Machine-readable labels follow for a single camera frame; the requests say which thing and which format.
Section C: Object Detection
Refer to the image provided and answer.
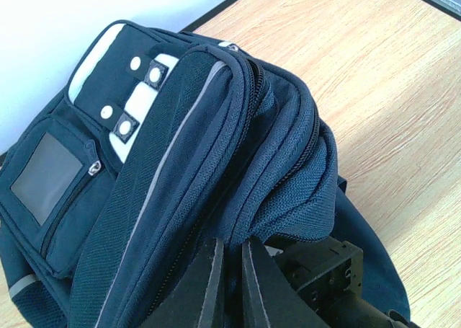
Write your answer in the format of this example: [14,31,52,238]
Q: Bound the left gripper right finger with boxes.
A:
[241,237,324,328]

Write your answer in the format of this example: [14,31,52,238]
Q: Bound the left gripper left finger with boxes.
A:
[151,239,224,327]

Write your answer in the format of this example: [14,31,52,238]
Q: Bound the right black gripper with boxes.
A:
[274,237,363,314]

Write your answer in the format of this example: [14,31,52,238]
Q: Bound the navy blue backpack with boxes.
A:
[1,20,411,327]

